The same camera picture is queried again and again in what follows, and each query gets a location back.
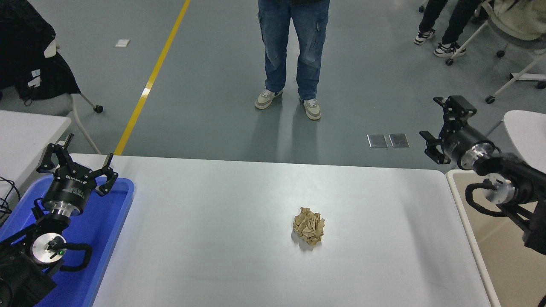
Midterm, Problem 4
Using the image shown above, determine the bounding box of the tan paper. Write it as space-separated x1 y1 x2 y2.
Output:
293 207 325 246

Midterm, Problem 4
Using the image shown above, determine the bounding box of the person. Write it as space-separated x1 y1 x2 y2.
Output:
414 0 482 58
255 0 331 121

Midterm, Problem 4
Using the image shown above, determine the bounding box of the large pale bin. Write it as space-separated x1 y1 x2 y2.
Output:
445 169 546 307

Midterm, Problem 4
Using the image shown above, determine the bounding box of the black jacket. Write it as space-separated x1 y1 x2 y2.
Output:
0 0 81 106

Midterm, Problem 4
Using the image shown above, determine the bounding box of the grey white-legged wheeled chair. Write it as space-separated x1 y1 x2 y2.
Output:
444 0 546 104

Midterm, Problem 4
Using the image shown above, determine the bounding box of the black cable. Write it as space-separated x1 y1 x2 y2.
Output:
0 177 20 226

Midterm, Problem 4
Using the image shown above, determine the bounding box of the blue plastic tray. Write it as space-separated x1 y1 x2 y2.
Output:
0 176 136 307

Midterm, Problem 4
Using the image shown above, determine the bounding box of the yellow floor tape line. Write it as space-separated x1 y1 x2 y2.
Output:
114 0 191 156

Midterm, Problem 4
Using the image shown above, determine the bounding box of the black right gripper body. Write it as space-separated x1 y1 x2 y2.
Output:
441 126 489 169

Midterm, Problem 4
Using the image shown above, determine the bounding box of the white side table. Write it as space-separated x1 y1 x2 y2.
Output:
0 110 72 201

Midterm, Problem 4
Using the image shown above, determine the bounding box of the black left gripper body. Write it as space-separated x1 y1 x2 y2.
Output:
43 168 93 210

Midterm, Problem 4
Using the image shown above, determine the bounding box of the cream coat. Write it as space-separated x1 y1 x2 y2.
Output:
491 0 546 42

